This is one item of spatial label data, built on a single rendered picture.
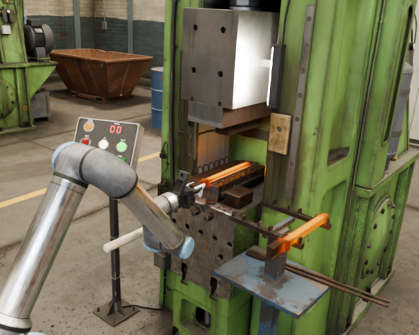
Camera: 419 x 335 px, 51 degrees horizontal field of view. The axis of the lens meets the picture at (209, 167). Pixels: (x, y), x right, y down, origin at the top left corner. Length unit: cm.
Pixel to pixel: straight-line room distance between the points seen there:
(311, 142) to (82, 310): 176
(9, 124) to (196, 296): 493
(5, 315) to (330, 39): 146
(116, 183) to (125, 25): 970
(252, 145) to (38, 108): 520
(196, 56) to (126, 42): 902
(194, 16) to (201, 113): 42
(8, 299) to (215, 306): 110
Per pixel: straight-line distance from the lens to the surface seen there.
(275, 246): 147
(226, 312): 222
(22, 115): 681
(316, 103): 185
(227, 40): 188
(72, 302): 299
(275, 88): 188
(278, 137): 192
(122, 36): 1108
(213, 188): 205
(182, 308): 246
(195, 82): 200
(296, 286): 180
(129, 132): 227
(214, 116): 195
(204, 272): 219
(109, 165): 136
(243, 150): 249
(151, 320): 280
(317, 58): 183
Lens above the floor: 176
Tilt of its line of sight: 20 degrees down
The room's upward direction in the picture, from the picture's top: 3 degrees clockwise
